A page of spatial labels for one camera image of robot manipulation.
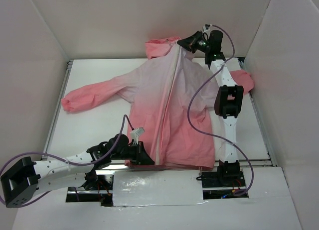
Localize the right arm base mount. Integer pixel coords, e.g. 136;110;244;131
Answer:
196;171;248;200

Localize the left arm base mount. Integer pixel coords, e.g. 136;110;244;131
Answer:
65;173;114;207

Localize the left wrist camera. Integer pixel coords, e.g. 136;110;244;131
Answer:
130;127;145;142

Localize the pink gradient hooded jacket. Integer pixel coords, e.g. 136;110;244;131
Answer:
61;36;255;171

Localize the white foil-taped panel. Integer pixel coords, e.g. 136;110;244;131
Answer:
113;170;204;207

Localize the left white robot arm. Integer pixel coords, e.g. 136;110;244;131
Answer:
0;134;155;208

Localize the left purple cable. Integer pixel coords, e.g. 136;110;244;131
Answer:
0;115;135;207

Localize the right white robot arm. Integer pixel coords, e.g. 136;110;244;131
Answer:
177;24;244;186

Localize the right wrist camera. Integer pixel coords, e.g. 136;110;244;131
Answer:
202;24;212;34

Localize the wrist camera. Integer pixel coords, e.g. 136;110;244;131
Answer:
202;24;212;34
130;127;145;142

